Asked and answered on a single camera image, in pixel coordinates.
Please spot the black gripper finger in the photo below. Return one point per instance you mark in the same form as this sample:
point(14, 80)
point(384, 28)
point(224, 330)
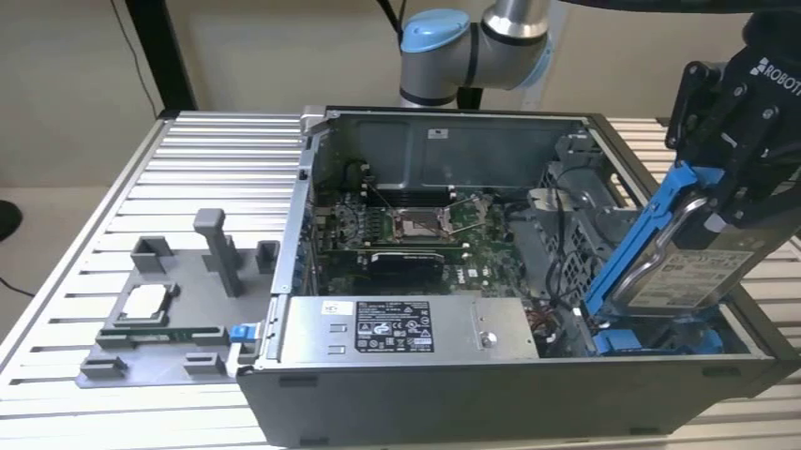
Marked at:
point(754, 197)
point(694, 117)

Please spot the hard disk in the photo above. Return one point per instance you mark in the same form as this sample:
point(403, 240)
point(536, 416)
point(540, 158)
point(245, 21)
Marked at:
point(687, 281)
point(615, 341)

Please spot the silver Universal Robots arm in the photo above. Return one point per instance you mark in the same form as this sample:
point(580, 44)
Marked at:
point(450, 56)

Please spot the grey metal disk bay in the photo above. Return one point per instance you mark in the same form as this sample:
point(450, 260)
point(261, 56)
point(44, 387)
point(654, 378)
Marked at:
point(563, 262)

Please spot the white sticker in case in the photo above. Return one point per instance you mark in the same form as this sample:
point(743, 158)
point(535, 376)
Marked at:
point(436, 134)

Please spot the thin metal locking lever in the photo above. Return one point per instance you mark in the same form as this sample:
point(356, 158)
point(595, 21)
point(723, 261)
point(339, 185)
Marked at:
point(468, 227)
point(383, 198)

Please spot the green motherboard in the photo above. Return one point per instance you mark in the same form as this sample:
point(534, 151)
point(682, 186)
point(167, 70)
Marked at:
point(487, 267)

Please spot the CPU socket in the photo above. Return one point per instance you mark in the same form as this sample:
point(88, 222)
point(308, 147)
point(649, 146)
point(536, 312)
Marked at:
point(415, 227)

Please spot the black graphics card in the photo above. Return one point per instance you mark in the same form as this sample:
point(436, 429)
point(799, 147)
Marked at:
point(406, 269)

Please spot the open dark grey PC case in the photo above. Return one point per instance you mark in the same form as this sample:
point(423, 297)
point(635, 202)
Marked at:
point(438, 403)

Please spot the silver power supply unit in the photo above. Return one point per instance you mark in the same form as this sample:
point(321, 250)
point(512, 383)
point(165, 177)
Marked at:
point(312, 328)

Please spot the blue case latch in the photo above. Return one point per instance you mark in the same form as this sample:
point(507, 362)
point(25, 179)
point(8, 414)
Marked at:
point(240, 334)

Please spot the grey parts rack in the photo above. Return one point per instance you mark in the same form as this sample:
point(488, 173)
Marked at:
point(200, 304)

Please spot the green RAM stick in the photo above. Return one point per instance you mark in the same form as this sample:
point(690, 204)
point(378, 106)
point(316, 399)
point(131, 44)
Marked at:
point(181, 334)

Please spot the silver CPU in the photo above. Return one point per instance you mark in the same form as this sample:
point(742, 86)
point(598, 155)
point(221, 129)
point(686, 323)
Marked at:
point(145, 302)

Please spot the black round base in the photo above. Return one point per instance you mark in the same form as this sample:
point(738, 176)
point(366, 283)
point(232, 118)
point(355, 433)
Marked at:
point(6, 220)

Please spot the black upright post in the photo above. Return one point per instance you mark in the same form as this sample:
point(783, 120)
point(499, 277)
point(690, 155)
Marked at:
point(159, 56)

